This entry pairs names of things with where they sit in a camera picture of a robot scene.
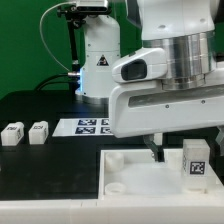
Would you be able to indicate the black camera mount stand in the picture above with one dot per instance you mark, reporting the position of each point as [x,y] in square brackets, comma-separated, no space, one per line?
[75,13]

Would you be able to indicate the white sheet with tags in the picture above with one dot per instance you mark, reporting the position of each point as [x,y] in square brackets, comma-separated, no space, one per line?
[82,127]

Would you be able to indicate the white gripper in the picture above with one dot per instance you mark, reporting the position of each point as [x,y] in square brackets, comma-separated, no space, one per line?
[143,108]

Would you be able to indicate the white L-shaped obstacle fence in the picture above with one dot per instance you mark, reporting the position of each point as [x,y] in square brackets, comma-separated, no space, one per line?
[191,209]

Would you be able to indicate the white square tabletop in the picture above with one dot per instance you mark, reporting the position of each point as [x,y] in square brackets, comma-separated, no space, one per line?
[131,173]

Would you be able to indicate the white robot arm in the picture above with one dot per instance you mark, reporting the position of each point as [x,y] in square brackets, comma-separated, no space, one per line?
[173,83]

